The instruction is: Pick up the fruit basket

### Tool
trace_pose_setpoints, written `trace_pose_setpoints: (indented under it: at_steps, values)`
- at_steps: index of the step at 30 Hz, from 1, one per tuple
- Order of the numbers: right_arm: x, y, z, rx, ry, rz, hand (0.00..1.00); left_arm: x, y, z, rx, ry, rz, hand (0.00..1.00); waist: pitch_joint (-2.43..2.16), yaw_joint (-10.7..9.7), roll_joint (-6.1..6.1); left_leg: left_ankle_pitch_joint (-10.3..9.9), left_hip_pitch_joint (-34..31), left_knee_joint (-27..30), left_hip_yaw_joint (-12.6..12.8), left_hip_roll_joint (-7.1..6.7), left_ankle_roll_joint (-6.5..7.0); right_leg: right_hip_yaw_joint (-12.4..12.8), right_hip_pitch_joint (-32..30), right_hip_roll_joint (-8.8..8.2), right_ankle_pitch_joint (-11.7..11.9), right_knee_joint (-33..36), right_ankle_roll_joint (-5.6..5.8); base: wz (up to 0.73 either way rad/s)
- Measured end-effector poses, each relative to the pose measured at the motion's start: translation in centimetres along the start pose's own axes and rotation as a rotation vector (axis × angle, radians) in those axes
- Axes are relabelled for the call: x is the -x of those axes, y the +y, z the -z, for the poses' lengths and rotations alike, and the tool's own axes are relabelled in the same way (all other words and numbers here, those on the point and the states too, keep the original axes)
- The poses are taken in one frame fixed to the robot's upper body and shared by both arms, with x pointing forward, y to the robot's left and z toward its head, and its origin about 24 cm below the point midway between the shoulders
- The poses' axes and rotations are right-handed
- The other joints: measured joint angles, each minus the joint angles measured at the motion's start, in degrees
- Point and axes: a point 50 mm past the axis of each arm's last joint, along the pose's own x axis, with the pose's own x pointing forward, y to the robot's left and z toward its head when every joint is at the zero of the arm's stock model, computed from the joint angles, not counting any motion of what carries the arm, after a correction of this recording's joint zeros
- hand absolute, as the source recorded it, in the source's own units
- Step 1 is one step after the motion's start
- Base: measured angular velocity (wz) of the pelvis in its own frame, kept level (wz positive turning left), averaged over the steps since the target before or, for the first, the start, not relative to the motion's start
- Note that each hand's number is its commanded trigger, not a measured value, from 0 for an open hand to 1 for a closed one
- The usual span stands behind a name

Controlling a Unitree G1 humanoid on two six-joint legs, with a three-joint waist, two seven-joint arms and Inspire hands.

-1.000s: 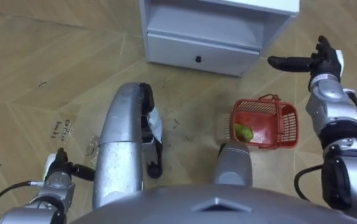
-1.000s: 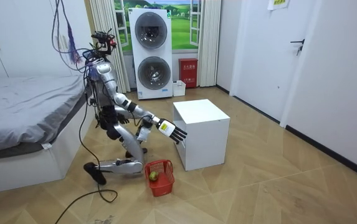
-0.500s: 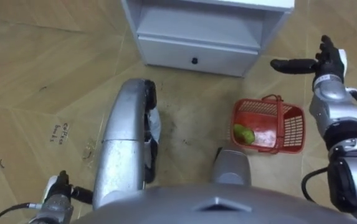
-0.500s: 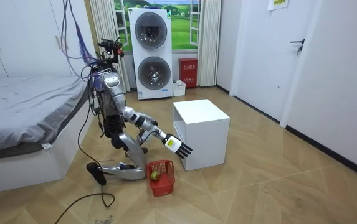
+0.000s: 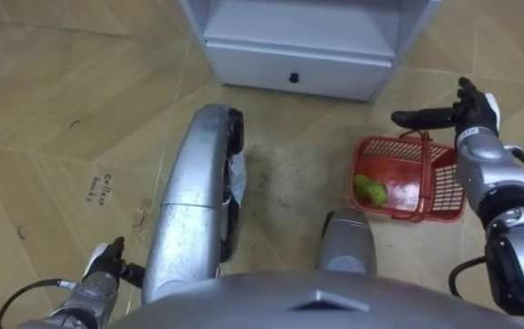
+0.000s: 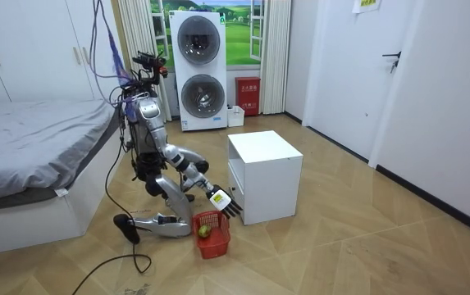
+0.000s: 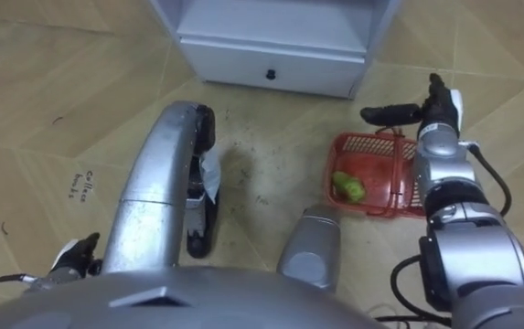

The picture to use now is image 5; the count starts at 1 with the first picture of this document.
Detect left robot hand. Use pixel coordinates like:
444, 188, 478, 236
81, 236, 146, 290

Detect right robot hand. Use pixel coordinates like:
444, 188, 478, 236
390, 76, 502, 138

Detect red plastic basket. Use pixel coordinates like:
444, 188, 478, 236
348, 130, 467, 224

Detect robot legs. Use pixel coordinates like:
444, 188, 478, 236
141, 103, 378, 305

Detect green soft toy fruit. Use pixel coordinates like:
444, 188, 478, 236
353, 174, 390, 207

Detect white cabinet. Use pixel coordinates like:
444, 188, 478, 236
177, 0, 445, 102

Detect robot body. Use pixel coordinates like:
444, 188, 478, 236
105, 271, 524, 329

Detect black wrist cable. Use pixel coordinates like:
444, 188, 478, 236
447, 144, 524, 300
0, 278, 79, 329

